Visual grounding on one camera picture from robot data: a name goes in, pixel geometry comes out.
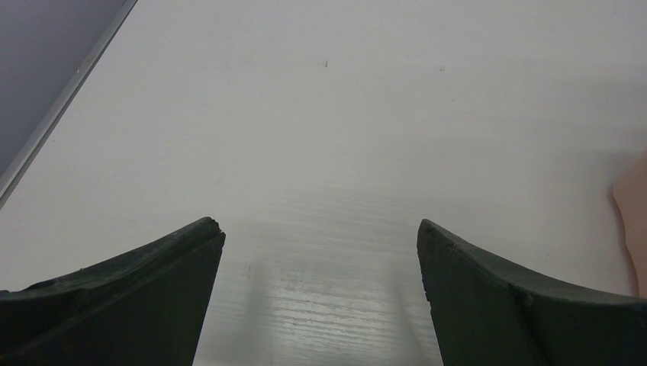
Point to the pink plastic bin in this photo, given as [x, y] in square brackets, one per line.
[629, 193]

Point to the aluminium table edge rail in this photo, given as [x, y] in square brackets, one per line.
[48, 50]

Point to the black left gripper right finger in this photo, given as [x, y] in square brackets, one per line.
[487, 310]

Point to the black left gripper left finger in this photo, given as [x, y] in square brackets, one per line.
[143, 307]

